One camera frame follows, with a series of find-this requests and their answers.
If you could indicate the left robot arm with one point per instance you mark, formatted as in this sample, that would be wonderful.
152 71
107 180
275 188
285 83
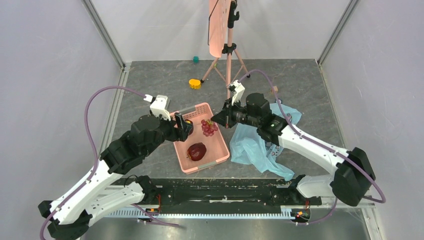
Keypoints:
70 216

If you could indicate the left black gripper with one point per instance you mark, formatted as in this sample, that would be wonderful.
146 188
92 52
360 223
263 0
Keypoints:
178 133

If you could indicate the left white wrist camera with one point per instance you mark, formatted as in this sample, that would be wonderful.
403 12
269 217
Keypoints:
159 106

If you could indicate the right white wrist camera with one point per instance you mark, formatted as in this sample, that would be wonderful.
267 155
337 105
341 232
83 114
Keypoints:
237 90

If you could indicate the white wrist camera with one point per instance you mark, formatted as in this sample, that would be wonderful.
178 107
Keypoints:
159 106
237 90

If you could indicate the light blue plastic bag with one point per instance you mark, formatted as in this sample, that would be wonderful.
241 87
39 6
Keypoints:
248 148

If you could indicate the red fake apple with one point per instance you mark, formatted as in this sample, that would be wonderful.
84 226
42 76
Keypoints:
196 151

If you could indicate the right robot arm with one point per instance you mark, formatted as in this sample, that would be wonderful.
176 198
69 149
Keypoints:
350 174

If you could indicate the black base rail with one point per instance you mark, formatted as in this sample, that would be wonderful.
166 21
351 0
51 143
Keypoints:
228 196

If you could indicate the pink tripod stand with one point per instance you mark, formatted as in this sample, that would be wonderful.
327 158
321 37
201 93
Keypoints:
229 49

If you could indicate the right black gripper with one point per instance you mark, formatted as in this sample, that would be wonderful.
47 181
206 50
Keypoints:
227 115

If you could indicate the yellow toy block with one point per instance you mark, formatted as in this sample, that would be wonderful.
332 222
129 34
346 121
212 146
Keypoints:
195 83

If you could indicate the pink plastic basket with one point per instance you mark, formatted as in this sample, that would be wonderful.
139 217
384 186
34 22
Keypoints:
216 150

